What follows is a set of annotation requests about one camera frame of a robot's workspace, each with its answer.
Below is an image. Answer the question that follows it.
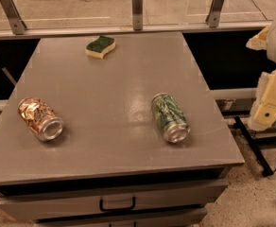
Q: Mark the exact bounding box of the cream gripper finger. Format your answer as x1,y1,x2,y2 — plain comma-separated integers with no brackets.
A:
248,70,276,131
246,26,270,50

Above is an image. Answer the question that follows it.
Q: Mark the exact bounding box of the green drink can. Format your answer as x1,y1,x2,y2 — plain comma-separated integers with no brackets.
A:
151,93,190,144

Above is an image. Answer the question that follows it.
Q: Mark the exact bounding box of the crushed gold drink can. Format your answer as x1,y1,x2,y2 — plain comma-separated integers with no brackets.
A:
18,97,64,142

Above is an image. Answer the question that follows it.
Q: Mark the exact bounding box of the black metal stand leg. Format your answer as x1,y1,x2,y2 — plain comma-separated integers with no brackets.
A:
233,116,276,177

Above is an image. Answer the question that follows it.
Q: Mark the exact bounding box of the green and yellow sponge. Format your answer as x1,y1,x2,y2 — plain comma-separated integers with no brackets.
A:
86,36,116,59

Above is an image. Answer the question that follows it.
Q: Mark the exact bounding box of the grey drawer cabinet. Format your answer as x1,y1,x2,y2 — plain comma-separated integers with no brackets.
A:
0,32,243,227

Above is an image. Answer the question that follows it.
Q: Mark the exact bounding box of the right metal railing bracket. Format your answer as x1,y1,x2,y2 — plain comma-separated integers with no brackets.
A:
206,0,225,27

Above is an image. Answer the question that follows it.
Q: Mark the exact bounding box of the metal railing bracket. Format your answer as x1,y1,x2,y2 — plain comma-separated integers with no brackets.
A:
131,0,143,30
0,0,26,35
206,0,225,27

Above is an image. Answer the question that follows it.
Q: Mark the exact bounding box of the middle metal railing bracket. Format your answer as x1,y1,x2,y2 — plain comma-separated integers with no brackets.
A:
131,0,143,30

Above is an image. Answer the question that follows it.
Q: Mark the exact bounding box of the black lower drawer handle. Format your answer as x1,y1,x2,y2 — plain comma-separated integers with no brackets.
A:
108,221,137,227

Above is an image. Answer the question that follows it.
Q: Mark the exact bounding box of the black drawer handle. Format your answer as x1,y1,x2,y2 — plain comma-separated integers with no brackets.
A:
99,197,136,213
108,221,137,227

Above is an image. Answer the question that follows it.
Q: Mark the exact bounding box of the black upper drawer handle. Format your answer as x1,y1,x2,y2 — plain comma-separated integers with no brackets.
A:
99,197,136,213

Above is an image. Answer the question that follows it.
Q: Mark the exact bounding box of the left metal railing bracket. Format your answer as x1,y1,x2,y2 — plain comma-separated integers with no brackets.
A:
0,0,26,35

